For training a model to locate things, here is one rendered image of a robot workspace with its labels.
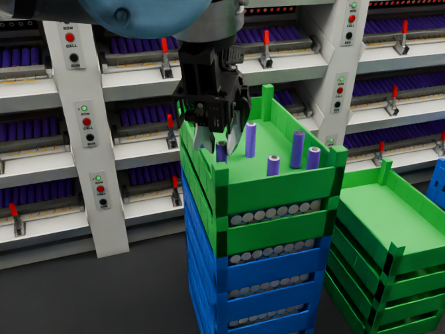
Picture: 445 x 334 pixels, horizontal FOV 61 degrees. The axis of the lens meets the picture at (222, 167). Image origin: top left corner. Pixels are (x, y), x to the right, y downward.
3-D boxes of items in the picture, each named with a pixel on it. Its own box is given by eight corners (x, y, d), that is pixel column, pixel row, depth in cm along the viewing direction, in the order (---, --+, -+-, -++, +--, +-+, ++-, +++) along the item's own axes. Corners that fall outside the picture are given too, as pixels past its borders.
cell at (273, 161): (279, 195, 58) (282, 158, 55) (267, 197, 58) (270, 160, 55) (274, 189, 60) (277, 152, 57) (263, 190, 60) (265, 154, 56)
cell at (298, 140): (296, 135, 61) (292, 169, 65) (306, 134, 62) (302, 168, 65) (291, 130, 63) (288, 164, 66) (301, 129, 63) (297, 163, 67)
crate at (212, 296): (320, 299, 72) (326, 269, 67) (216, 325, 67) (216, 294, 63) (263, 206, 96) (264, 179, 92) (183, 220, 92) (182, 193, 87)
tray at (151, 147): (314, 139, 119) (330, 106, 108) (116, 170, 103) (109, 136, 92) (290, 95, 130) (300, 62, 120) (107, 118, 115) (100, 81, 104)
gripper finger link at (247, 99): (220, 132, 56) (210, 82, 50) (223, 125, 58) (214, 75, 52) (251, 134, 55) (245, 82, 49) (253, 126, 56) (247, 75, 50)
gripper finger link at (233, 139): (220, 175, 57) (209, 128, 51) (229, 149, 61) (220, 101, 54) (240, 177, 56) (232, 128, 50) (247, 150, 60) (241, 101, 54)
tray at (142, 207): (307, 191, 129) (320, 166, 118) (125, 226, 113) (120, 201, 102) (285, 146, 141) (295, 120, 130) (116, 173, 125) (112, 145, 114)
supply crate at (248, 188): (340, 195, 59) (349, 150, 55) (214, 218, 54) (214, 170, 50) (269, 118, 84) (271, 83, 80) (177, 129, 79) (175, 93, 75)
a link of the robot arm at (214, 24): (175, -29, 45) (256, -28, 43) (181, 12, 48) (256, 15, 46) (146, 2, 39) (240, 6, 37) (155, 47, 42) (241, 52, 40)
